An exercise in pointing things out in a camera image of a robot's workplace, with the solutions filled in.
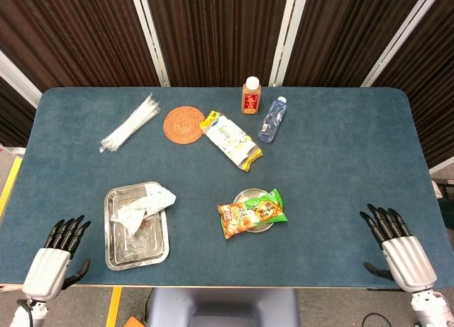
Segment white crinkled snack bag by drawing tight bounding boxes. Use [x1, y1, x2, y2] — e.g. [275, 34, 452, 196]
[110, 184, 177, 235]

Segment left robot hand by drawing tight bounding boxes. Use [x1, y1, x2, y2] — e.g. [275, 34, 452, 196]
[21, 215, 92, 303]

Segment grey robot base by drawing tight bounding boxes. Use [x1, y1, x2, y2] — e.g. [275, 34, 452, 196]
[147, 287, 301, 327]

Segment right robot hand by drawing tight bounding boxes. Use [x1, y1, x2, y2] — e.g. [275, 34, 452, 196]
[359, 204, 438, 293]

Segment brown juice bottle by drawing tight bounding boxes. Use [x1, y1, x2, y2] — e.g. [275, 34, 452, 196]
[241, 76, 262, 115]

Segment brown folding screen panel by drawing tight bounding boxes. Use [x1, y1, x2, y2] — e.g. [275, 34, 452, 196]
[361, 0, 454, 174]
[268, 0, 446, 88]
[0, 0, 171, 92]
[129, 0, 309, 88]

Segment yellow white packaged rolls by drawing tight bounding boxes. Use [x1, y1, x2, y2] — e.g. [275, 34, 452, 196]
[199, 110, 264, 172]

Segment green orange snack bag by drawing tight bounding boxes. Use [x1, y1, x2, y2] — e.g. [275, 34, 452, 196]
[216, 188, 289, 240]

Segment round metal plate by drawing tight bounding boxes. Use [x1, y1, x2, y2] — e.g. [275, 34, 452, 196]
[233, 188, 276, 234]

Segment orange woven coaster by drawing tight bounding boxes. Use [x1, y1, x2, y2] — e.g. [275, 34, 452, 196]
[162, 106, 206, 143]

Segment bundle of wrapped straws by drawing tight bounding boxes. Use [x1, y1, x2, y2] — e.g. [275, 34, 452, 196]
[99, 92, 161, 154]

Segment clear water bottle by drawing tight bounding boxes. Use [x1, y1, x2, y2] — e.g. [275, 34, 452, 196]
[258, 96, 288, 144]

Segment rectangular steel tray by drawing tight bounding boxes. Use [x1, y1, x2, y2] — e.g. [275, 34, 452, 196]
[104, 181, 170, 271]

